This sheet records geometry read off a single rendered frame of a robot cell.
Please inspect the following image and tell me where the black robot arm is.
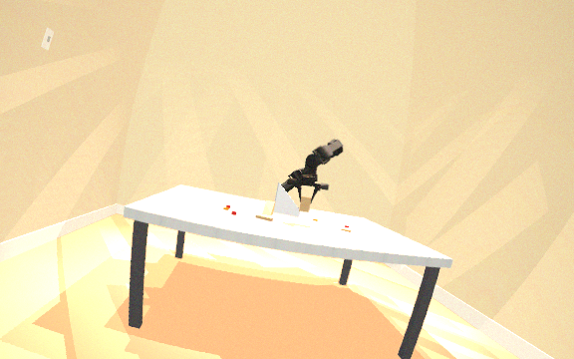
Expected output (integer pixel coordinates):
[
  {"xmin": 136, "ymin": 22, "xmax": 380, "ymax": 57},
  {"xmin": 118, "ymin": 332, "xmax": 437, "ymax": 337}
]
[{"xmin": 282, "ymin": 139, "xmax": 344, "ymax": 193}]

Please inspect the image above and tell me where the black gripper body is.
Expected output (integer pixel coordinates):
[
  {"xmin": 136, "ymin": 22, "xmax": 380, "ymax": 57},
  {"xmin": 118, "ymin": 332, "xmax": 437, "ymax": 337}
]
[{"xmin": 287, "ymin": 168, "xmax": 329, "ymax": 190}]

